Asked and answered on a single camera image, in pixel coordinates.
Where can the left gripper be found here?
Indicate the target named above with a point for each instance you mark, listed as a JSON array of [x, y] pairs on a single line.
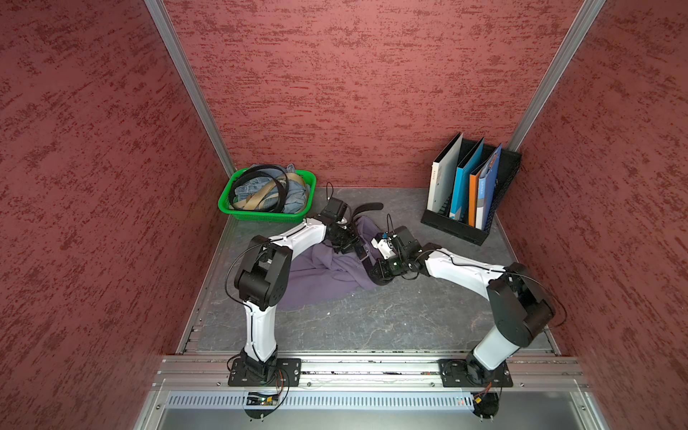
[[353, 238]]

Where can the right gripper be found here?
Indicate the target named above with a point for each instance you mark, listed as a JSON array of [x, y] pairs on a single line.
[[383, 274]]

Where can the purple trousers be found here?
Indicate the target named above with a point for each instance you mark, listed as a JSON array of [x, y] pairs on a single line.
[[317, 272]]

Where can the green plastic basket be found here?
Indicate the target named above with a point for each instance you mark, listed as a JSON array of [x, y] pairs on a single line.
[[224, 205]]

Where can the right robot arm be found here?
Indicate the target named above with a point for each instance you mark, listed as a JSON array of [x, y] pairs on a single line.
[[520, 306]]

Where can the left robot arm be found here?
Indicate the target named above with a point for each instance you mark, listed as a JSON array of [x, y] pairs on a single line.
[[262, 281]]

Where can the black belt in basket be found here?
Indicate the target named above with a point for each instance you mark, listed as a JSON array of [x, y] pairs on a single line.
[[279, 177]]

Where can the tan belt in basket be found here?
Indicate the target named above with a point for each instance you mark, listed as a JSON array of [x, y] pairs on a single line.
[[296, 199]]

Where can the grey clothes in basket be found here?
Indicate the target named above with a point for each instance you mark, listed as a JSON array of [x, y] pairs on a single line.
[[269, 188]]

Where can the teal folder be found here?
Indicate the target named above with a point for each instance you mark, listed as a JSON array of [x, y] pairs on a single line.
[[466, 165]]

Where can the white folder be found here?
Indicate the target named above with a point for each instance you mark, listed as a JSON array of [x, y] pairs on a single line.
[[443, 174]]

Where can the orange folder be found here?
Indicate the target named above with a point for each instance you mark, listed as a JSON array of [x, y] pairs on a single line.
[[473, 197]]

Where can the blue folder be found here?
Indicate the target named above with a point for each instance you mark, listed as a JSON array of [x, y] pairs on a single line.
[[487, 177]]

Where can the black file rack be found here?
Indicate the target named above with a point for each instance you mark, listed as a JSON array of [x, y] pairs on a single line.
[[510, 163]]

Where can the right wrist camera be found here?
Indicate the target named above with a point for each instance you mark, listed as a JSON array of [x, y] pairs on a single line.
[[387, 245]]

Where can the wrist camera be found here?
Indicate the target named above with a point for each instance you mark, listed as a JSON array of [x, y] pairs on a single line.
[[334, 211], [387, 245]]

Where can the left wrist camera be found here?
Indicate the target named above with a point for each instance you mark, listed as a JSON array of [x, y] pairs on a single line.
[[334, 211]]

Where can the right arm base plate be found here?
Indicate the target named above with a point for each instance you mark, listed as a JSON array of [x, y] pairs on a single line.
[[461, 373]]

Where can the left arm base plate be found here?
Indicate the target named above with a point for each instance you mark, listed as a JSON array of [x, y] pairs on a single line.
[[279, 372]]

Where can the aluminium front rail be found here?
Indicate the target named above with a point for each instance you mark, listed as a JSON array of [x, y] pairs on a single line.
[[410, 381]]

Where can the left aluminium corner post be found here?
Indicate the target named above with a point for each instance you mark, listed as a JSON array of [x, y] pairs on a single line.
[[164, 26]]

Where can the aluminium corner post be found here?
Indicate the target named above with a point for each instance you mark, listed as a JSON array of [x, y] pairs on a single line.
[[164, 26], [582, 23]]

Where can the right aluminium corner post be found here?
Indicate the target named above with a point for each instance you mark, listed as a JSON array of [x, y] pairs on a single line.
[[582, 23]]

